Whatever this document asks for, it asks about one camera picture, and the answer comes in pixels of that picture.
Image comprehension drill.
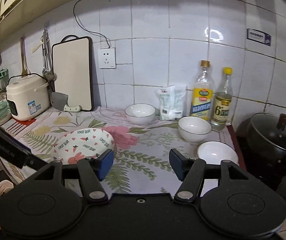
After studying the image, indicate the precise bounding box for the black wok with glass lid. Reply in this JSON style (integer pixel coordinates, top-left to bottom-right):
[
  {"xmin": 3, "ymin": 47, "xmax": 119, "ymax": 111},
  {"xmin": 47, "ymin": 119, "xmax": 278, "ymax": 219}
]
[{"xmin": 236, "ymin": 112, "xmax": 286, "ymax": 180}]

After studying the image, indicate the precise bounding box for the white plastic seasoning bag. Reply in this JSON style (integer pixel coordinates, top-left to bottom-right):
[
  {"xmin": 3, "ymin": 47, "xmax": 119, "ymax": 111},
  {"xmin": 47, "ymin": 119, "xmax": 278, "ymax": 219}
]
[{"xmin": 156, "ymin": 85, "xmax": 186, "ymax": 121}]

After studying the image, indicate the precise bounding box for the wall cabinet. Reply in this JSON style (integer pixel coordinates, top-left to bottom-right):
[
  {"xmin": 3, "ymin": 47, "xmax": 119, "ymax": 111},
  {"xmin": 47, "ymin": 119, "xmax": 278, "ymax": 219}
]
[{"xmin": 0, "ymin": 0, "xmax": 75, "ymax": 53}]

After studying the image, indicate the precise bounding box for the pink bunny print plate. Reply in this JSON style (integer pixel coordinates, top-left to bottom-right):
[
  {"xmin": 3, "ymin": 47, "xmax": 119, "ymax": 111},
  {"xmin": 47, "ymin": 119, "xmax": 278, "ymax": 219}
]
[{"xmin": 52, "ymin": 127, "xmax": 115, "ymax": 166}]

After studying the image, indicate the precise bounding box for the black power cable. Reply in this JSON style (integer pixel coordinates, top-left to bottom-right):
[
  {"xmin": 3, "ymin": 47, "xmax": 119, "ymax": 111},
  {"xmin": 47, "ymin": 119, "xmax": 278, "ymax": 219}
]
[{"xmin": 73, "ymin": 0, "xmax": 251, "ymax": 49}]

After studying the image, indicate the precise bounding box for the cooking oil bottle yellow label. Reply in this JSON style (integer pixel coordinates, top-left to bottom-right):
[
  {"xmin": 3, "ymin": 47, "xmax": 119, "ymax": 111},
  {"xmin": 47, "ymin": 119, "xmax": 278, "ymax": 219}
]
[{"xmin": 190, "ymin": 60, "xmax": 214, "ymax": 122}]

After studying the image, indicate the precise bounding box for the white rice cooker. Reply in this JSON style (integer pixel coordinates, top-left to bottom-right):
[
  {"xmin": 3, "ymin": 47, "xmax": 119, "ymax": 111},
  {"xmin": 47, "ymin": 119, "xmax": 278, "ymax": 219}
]
[{"xmin": 6, "ymin": 74, "xmax": 51, "ymax": 122}]

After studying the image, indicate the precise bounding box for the floral tablecloth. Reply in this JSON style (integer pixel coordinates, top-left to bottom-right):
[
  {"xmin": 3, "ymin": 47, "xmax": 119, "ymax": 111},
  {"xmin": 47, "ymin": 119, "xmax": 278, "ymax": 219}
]
[{"xmin": 7, "ymin": 106, "xmax": 234, "ymax": 198}]

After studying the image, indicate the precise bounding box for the wooden spatula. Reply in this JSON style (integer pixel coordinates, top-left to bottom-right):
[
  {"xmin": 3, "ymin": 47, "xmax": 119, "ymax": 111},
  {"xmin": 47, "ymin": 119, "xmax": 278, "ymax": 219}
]
[{"xmin": 20, "ymin": 37, "xmax": 30, "ymax": 78}]

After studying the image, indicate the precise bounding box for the white cutting board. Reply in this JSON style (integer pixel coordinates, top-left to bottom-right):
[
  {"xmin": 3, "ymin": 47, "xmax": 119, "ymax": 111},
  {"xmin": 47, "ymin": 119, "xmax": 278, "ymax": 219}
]
[{"xmin": 52, "ymin": 35, "xmax": 94, "ymax": 112}]

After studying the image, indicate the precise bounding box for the white bowl with dark rim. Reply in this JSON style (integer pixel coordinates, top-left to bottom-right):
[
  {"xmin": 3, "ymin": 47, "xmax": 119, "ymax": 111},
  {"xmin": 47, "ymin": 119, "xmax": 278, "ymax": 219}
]
[
  {"xmin": 178, "ymin": 116, "xmax": 212, "ymax": 144},
  {"xmin": 196, "ymin": 141, "xmax": 239, "ymax": 167},
  {"xmin": 125, "ymin": 104, "xmax": 156, "ymax": 125}
]

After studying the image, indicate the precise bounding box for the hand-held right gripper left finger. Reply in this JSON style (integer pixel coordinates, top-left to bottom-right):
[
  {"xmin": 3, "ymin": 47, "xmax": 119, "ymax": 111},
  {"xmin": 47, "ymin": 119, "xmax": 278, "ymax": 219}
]
[{"xmin": 34, "ymin": 149, "xmax": 115, "ymax": 203}]

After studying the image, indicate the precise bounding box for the white wall socket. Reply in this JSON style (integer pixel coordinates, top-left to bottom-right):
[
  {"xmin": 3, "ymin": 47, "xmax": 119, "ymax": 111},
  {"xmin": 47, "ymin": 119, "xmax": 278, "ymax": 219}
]
[{"xmin": 98, "ymin": 47, "xmax": 117, "ymax": 69}]

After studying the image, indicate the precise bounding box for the hanging metal ladle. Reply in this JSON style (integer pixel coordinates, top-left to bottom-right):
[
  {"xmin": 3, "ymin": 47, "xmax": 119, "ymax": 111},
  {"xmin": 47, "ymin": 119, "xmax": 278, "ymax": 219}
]
[{"xmin": 42, "ymin": 30, "xmax": 58, "ymax": 82}]

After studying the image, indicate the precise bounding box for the clear vinegar bottle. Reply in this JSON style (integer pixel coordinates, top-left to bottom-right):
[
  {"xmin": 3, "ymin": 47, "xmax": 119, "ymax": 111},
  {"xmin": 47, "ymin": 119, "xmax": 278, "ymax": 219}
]
[{"xmin": 211, "ymin": 67, "xmax": 234, "ymax": 130}]

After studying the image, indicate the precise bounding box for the cleaver with white handle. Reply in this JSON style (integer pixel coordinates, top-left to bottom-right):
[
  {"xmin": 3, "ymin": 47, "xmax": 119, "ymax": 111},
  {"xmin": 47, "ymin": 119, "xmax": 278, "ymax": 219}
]
[{"xmin": 50, "ymin": 92, "xmax": 83, "ymax": 112}]

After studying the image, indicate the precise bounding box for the blue wall sticker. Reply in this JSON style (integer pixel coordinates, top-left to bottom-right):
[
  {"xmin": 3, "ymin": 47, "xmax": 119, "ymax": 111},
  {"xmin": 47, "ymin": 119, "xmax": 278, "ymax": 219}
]
[{"xmin": 247, "ymin": 28, "xmax": 271, "ymax": 47}]

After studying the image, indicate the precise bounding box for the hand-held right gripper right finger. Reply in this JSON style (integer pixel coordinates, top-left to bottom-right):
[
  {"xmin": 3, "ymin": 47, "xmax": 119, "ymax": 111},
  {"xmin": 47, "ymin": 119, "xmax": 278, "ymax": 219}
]
[{"xmin": 169, "ymin": 148, "xmax": 249, "ymax": 203}]

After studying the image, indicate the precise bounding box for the white handled peeler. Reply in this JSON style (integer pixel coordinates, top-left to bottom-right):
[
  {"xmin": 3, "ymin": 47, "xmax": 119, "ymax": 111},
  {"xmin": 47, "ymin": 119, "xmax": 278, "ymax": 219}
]
[{"xmin": 31, "ymin": 36, "xmax": 49, "ymax": 53}]

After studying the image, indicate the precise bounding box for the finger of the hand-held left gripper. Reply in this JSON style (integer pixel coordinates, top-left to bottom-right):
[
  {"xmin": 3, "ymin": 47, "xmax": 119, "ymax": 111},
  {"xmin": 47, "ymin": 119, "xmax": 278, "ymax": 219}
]
[{"xmin": 22, "ymin": 152, "xmax": 56, "ymax": 170}]

